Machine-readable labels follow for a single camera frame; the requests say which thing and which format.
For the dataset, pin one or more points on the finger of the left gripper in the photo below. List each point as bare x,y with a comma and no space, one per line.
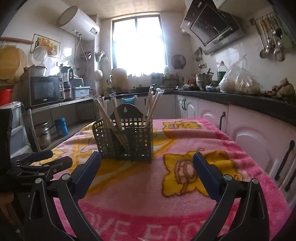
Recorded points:
29,158
48,170

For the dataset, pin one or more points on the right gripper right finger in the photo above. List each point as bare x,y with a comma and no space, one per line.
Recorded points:
251,221

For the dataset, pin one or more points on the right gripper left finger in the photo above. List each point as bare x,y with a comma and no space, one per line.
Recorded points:
42,221

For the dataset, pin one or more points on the chopsticks crossed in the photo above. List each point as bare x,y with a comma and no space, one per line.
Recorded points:
147,104

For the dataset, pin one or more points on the chopsticks wide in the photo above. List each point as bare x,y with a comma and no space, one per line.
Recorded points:
154,100

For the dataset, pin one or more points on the white plastic drawer unit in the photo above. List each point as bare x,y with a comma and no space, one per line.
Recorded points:
19,143

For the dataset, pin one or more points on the steel pot on shelf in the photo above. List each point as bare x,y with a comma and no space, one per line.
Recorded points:
43,134

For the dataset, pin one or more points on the blue cup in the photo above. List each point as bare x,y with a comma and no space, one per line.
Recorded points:
61,127

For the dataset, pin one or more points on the black microwave oven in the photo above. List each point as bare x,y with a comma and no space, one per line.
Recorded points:
39,90

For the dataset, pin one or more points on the red bucket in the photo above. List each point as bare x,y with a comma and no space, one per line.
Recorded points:
5,96

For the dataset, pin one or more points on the grey blue storage box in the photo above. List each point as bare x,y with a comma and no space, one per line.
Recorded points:
80,92

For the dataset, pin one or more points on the dark green utensil basket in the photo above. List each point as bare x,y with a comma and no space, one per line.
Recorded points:
132,142

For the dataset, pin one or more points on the blender with black base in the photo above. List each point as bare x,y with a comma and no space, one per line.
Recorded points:
67,74

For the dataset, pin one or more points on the round bamboo board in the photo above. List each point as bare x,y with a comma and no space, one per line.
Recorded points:
13,61

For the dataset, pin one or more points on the white desk fan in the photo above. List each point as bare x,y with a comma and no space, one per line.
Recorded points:
40,55

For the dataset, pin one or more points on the blue hanging bowl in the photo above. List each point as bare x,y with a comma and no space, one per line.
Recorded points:
130,99

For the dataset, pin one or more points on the ginger roots pile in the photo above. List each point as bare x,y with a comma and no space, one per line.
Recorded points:
284,91

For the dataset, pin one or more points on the clear plastic food bag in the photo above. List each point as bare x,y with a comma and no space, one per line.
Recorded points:
239,80

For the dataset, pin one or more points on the white water heater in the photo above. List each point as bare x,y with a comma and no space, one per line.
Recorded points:
76,22

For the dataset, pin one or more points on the steel cooking pot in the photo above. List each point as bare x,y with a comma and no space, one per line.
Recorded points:
202,80

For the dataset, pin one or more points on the oil bottle green label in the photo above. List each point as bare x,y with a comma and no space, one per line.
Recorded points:
221,71

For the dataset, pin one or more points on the hanging steel ladle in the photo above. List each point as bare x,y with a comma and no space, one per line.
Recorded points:
264,52

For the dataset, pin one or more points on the hanging steel spatula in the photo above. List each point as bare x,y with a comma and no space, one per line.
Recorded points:
287,43

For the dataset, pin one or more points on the black range hood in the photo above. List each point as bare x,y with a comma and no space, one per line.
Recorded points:
212,27

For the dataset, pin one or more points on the fruit picture on wall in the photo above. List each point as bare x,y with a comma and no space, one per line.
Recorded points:
52,46

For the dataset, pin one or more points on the round wall fan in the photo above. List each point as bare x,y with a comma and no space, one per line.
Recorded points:
178,61

